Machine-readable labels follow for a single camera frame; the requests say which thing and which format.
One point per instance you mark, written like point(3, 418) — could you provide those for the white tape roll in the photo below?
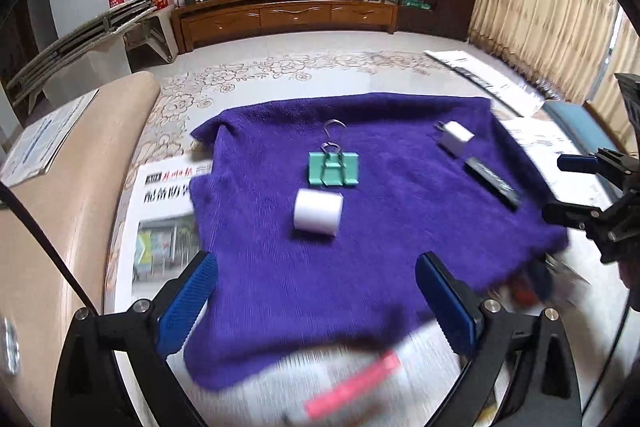
point(317, 212)

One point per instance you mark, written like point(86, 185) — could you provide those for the small red object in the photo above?
point(522, 292)

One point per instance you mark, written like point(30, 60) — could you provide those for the newspaper with colour photo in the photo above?
point(160, 227)

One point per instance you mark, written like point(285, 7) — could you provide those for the beige patterned curtain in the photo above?
point(540, 2)

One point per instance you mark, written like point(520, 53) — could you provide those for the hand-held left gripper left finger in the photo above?
point(187, 299)

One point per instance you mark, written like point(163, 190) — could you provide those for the white charger plug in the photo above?
point(456, 138)

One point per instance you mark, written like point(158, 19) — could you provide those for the black rectangular bar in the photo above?
point(492, 183)

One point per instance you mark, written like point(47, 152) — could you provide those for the blue cushion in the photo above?
point(575, 122)

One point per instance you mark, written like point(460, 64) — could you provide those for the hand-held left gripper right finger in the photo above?
point(445, 302)

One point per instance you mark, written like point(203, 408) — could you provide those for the purple towel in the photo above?
point(390, 167)

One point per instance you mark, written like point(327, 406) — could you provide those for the pink highlighter pen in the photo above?
point(355, 384)

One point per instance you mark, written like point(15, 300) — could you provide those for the green binder clip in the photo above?
point(334, 169)

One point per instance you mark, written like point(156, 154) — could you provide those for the folded grey folding bed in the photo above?
point(85, 34)

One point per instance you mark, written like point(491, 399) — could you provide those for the silver metal fitting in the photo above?
point(9, 347)

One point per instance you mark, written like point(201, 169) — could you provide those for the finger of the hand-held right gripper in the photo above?
point(575, 163)
point(565, 213)

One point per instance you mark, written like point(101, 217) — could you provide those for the white paper sheets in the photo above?
point(480, 74)

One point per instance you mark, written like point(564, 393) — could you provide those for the white plastic stool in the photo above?
point(152, 32)

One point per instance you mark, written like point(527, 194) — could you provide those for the green boxes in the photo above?
point(414, 2)

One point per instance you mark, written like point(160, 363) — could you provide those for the white and blue booklet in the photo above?
point(42, 142)

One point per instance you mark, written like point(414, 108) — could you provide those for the blurred newspaper sheet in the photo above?
point(430, 382)

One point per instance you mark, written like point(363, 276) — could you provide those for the wooden television cabinet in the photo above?
point(280, 17)

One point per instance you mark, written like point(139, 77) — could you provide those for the newspaper with small print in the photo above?
point(540, 142)

